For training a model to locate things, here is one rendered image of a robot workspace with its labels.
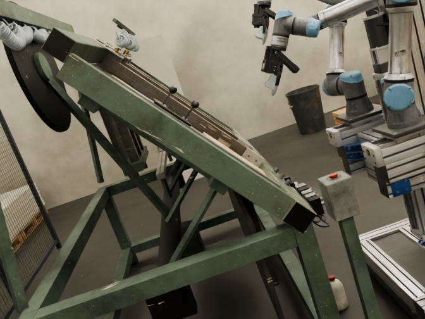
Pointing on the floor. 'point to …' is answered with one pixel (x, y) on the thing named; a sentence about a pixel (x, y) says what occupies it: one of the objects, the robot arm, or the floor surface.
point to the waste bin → (307, 109)
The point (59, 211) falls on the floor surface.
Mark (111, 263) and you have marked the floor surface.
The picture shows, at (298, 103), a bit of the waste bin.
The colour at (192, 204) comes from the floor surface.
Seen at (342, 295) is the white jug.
